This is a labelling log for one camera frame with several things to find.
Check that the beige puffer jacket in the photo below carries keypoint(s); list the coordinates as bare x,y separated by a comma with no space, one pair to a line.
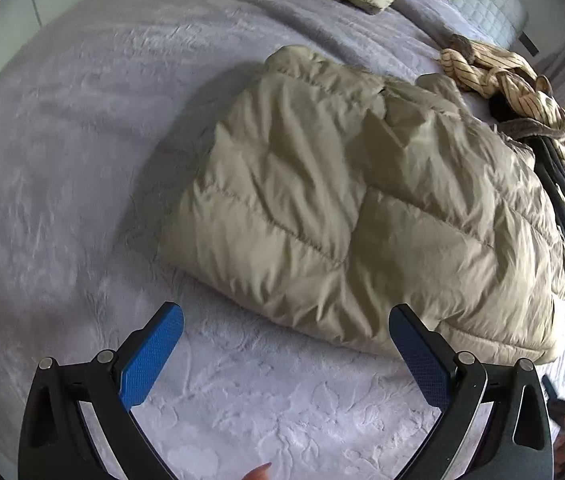
342,200

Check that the black knitted garment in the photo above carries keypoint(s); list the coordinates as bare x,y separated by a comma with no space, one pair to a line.
562,185

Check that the person's left hand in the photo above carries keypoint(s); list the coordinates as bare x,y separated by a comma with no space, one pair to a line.
258,473

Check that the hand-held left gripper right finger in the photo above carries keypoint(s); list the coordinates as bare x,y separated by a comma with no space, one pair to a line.
420,355

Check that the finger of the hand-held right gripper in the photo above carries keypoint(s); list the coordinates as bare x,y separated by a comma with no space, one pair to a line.
550,387

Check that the beige striped garment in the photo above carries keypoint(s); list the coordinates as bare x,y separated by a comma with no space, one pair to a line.
512,85

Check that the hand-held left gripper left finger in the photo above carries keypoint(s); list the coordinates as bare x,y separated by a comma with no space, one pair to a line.
151,355

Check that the lavender embossed bed blanket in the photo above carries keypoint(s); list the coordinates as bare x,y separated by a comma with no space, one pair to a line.
87,160

